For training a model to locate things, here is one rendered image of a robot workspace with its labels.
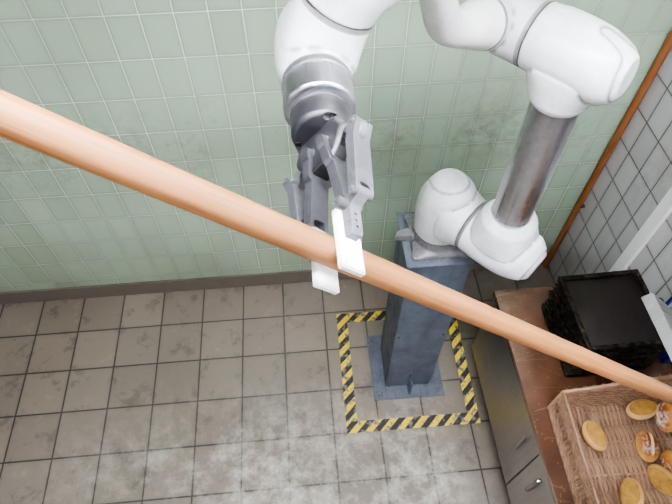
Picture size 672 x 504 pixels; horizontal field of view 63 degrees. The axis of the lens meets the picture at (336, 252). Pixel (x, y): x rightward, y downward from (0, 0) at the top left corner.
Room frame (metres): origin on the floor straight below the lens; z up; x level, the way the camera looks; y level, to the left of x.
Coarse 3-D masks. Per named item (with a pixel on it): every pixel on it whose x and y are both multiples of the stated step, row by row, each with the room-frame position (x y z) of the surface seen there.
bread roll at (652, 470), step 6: (648, 468) 0.44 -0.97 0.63; (654, 468) 0.43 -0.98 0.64; (660, 468) 0.43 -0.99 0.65; (648, 474) 0.42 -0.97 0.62; (654, 474) 0.42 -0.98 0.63; (660, 474) 0.41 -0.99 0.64; (666, 474) 0.41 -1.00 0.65; (654, 480) 0.40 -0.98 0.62; (660, 480) 0.40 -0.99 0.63; (666, 480) 0.40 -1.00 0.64; (660, 486) 0.38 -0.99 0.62; (666, 486) 0.38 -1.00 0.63; (666, 492) 0.37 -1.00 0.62
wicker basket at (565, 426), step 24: (552, 408) 0.63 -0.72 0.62; (576, 408) 0.64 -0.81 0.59; (600, 408) 0.64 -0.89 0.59; (576, 432) 0.51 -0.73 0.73; (624, 432) 0.56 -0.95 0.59; (576, 456) 0.46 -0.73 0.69; (600, 456) 0.48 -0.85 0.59; (624, 456) 0.48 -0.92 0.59; (576, 480) 0.40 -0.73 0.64; (600, 480) 0.41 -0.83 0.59; (648, 480) 0.41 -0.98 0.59
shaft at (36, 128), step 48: (0, 96) 0.29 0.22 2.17; (48, 144) 0.28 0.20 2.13; (96, 144) 0.29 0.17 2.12; (144, 192) 0.29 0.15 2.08; (192, 192) 0.29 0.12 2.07; (288, 240) 0.30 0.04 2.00; (384, 288) 0.31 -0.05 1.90; (432, 288) 0.32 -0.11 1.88; (528, 336) 0.33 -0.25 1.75; (624, 384) 0.35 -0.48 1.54
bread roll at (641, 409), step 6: (630, 402) 0.65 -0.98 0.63; (636, 402) 0.64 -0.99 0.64; (642, 402) 0.64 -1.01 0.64; (648, 402) 0.64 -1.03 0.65; (630, 408) 0.62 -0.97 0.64; (636, 408) 0.62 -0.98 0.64; (642, 408) 0.62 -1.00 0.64; (648, 408) 0.62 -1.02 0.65; (654, 408) 0.62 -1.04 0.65; (630, 414) 0.60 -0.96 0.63; (636, 414) 0.60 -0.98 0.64; (642, 414) 0.60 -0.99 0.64; (648, 414) 0.60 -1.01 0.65; (654, 414) 0.60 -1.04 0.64
